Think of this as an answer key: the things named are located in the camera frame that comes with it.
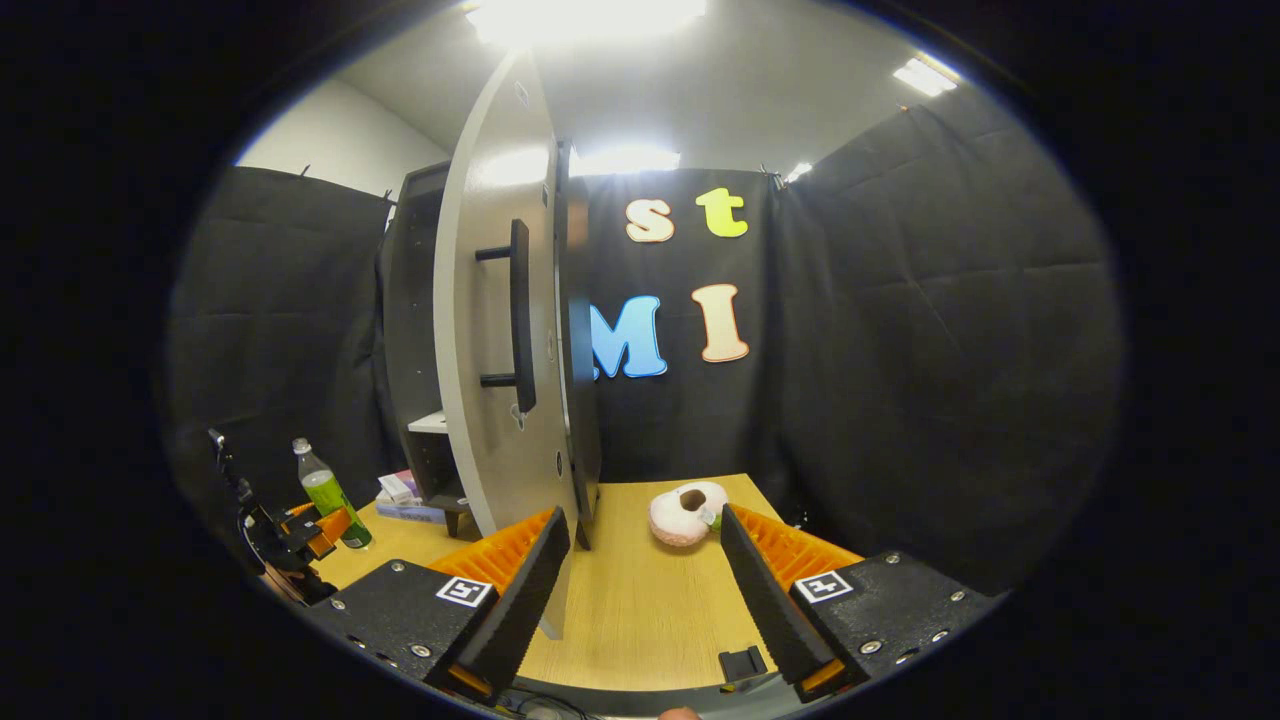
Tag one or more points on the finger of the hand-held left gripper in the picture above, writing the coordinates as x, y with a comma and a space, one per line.
330, 532
300, 512

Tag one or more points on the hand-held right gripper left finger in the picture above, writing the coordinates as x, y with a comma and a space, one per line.
520, 600

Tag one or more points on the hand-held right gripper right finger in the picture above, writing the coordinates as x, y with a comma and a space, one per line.
765, 600

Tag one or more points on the green plastic bottle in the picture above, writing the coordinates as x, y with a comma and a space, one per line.
322, 485

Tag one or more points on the grey cabinet door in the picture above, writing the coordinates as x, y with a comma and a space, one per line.
490, 450

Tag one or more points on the dark grey cabinet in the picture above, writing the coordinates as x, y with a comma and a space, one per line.
410, 300

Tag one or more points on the white book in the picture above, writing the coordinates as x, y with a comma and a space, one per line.
393, 489

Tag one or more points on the pink plush toy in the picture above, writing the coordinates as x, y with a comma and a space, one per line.
675, 525

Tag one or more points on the black backdrop cloth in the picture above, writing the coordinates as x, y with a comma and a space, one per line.
900, 350

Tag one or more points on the ceiling light panel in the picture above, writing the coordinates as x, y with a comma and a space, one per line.
625, 161
925, 77
585, 20
798, 172

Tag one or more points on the small black bracket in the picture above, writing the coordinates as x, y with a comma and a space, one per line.
742, 663

